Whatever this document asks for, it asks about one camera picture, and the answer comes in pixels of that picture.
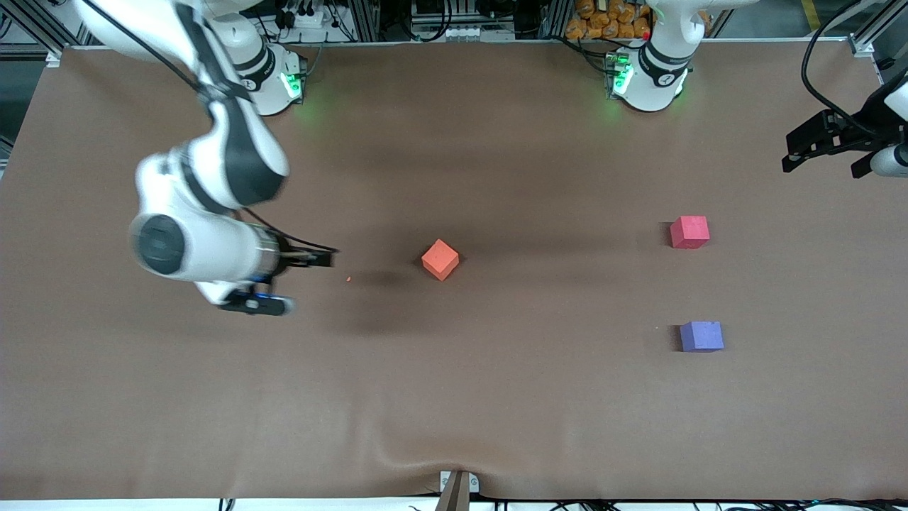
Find red foam block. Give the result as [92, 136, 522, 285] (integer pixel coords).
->
[670, 216, 710, 250]

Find pile of orange netted items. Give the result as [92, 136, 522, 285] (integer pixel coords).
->
[565, 0, 652, 40]

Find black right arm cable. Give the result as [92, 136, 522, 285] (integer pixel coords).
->
[79, 0, 339, 253]

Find brown camera post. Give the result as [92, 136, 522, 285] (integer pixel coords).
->
[434, 472, 471, 511]

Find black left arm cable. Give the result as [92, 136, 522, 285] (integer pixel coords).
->
[801, 0, 880, 136]

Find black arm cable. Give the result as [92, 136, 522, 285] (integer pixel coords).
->
[79, 0, 339, 253]
[801, 0, 880, 136]

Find purple foam block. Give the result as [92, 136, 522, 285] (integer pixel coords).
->
[680, 321, 725, 353]

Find aluminium frame pillar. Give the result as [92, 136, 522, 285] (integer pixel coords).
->
[353, 0, 380, 42]
[543, 0, 572, 40]

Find aluminium frame struts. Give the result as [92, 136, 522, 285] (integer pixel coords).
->
[0, 0, 82, 56]

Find aluminium frame corner profile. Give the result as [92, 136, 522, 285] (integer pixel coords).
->
[848, 0, 908, 59]

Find white power strip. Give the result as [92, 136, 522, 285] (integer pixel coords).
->
[280, 0, 334, 29]

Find orange foam block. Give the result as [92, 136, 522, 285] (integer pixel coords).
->
[421, 239, 460, 282]

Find brown table mat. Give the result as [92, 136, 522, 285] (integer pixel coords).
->
[0, 39, 908, 501]

